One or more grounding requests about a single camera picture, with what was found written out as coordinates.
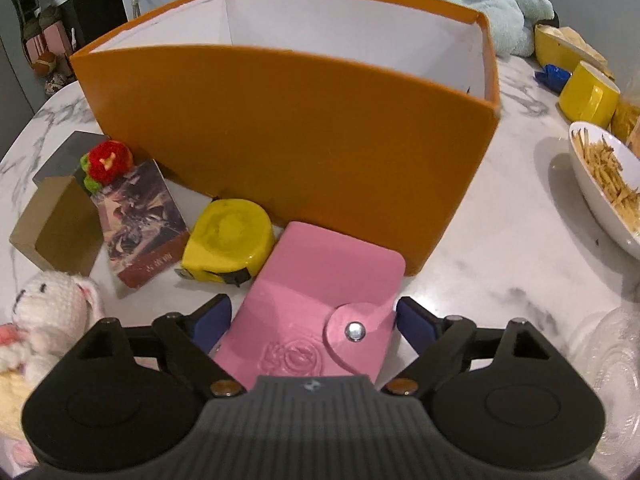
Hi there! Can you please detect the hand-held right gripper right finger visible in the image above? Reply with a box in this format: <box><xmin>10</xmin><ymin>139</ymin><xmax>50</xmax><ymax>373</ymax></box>
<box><xmin>382</xmin><ymin>296</ymin><xmax>551</xmax><ymax>400</ymax></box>

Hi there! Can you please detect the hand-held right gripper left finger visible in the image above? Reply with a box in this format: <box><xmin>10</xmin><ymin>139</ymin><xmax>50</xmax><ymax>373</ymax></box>
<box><xmin>75</xmin><ymin>294</ymin><xmax>246</xmax><ymax>400</ymax></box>

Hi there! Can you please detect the pink snap card wallet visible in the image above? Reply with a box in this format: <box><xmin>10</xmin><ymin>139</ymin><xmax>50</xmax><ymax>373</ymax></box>
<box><xmin>212</xmin><ymin>221</ymin><xmax>407</xmax><ymax>391</ymax></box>

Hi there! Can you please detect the printed card pack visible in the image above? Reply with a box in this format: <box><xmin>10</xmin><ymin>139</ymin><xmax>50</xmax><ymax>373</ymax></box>
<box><xmin>90</xmin><ymin>160</ymin><xmax>191</xmax><ymax>289</ymax></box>

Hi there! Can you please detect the white crochet bunny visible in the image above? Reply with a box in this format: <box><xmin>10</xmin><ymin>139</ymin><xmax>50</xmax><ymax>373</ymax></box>
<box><xmin>0</xmin><ymin>271</ymin><xmax>106</xmax><ymax>386</ymax></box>

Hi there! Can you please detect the brown cardboard box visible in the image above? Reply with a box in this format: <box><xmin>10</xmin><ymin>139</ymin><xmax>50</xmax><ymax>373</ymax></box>
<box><xmin>9</xmin><ymin>175</ymin><xmax>108</xmax><ymax>277</ymax></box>

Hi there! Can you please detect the orange cardboard storage box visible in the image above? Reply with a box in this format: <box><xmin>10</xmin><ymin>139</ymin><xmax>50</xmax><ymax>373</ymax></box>
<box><xmin>70</xmin><ymin>0</ymin><xmax>501</xmax><ymax>277</ymax></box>

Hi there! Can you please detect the grey box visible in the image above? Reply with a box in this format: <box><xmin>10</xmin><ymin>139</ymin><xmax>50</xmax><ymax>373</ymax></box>
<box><xmin>32</xmin><ymin>131</ymin><xmax>111</xmax><ymax>186</ymax></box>

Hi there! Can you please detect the yellow tape measure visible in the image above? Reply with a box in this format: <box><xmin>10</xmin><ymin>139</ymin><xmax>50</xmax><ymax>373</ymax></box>
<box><xmin>175</xmin><ymin>197</ymin><xmax>276</xmax><ymax>287</ymax></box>

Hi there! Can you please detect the red crochet flower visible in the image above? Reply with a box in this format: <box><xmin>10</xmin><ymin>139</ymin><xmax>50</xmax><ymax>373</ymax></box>
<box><xmin>80</xmin><ymin>140</ymin><xmax>135</xmax><ymax>193</ymax></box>

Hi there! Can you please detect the clear plastic container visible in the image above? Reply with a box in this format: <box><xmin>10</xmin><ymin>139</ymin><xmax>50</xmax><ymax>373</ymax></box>
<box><xmin>567</xmin><ymin>305</ymin><xmax>640</xmax><ymax>476</ymax></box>

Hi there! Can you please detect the white oval bowl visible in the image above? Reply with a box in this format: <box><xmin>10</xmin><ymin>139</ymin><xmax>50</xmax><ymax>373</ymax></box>
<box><xmin>568</xmin><ymin>121</ymin><xmax>640</xmax><ymax>261</ymax></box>

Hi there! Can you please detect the pale yellow plush toy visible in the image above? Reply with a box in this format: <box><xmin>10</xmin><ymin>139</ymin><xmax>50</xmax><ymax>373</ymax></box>
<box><xmin>0</xmin><ymin>367</ymin><xmax>41</xmax><ymax>443</ymax></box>

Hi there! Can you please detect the pile of fried potato sticks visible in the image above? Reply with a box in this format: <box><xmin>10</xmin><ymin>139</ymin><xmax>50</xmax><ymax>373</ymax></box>
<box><xmin>571</xmin><ymin>127</ymin><xmax>640</xmax><ymax>233</ymax></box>

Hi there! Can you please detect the blue plastic wrapper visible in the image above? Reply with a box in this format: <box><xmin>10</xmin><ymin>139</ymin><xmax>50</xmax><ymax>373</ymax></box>
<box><xmin>534</xmin><ymin>64</ymin><xmax>572</xmax><ymax>92</ymax></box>

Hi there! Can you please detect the yellow mug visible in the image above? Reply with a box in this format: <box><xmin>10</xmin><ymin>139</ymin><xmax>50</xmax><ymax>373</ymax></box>
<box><xmin>558</xmin><ymin>61</ymin><xmax>621</xmax><ymax>129</ymax></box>

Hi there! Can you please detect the clear bag of yellow snacks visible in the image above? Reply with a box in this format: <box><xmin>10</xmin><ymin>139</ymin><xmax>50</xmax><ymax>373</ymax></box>
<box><xmin>610</xmin><ymin>85</ymin><xmax>640</xmax><ymax>156</ymax></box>

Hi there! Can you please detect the yellow bowl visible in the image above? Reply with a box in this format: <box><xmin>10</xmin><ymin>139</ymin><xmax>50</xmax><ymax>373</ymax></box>
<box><xmin>534</xmin><ymin>24</ymin><xmax>610</xmax><ymax>79</ymax></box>

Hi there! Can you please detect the pink standing bag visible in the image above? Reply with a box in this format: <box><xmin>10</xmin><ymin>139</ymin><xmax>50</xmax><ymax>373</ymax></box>
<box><xmin>21</xmin><ymin>32</ymin><xmax>43</xmax><ymax>63</ymax></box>
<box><xmin>42</xmin><ymin>22</ymin><xmax>76</xmax><ymax>58</ymax></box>

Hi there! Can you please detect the light blue fleece blanket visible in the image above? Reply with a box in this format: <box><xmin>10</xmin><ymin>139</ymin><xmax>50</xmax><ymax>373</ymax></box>
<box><xmin>419</xmin><ymin>0</ymin><xmax>556</xmax><ymax>57</ymax></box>

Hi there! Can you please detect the black cabinet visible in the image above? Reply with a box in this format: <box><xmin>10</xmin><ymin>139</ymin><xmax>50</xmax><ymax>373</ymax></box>
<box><xmin>72</xmin><ymin>0</ymin><xmax>126</xmax><ymax>51</ymax></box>

